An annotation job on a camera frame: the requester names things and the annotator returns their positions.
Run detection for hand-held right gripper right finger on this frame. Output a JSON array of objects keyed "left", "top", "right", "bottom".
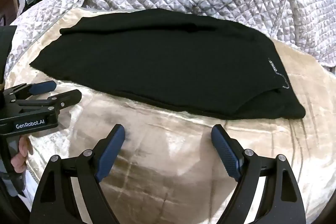
[{"left": 211, "top": 124, "right": 306, "bottom": 224}]

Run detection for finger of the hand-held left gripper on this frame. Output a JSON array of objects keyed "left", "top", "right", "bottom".
[
  {"left": 3, "top": 81, "right": 57, "bottom": 102},
  {"left": 10, "top": 89, "right": 83, "bottom": 115}
]

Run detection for black pants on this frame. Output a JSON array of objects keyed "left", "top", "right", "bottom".
[{"left": 29, "top": 8, "right": 306, "bottom": 120}]

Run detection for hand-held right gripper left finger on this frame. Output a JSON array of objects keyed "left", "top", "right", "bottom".
[{"left": 29, "top": 124, "right": 126, "bottom": 224}]

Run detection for person's left hand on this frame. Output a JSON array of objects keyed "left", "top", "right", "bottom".
[{"left": 11, "top": 136, "right": 32, "bottom": 173}]

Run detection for golden satin blanket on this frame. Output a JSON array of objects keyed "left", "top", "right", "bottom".
[{"left": 5, "top": 7, "right": 336, "bottom": 224}]

